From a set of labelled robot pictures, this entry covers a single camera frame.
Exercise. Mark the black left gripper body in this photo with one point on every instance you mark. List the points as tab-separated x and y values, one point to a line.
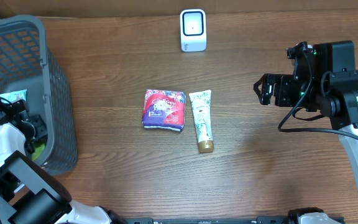
32	133

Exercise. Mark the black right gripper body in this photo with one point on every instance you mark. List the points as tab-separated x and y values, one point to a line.
290	93

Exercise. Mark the light green wipes pack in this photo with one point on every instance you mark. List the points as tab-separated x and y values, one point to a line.
13	96

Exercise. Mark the green yellow juice carton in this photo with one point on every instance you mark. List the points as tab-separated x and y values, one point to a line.
38	149

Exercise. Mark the white floral cream tube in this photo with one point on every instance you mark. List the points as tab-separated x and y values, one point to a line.
201	108

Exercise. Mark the purple red tissue pack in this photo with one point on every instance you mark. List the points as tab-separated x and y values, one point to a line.
164	109

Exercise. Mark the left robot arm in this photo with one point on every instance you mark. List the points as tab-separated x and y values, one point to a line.
28	194

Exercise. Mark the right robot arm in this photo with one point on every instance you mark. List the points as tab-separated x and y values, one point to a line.
324	81

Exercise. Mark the white barcode scanner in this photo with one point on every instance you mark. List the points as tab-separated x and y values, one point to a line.
193	33

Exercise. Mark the grey plastic mesh basket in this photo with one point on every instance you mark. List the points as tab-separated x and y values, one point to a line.
26	63

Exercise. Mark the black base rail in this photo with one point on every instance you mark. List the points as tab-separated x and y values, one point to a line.
258	220

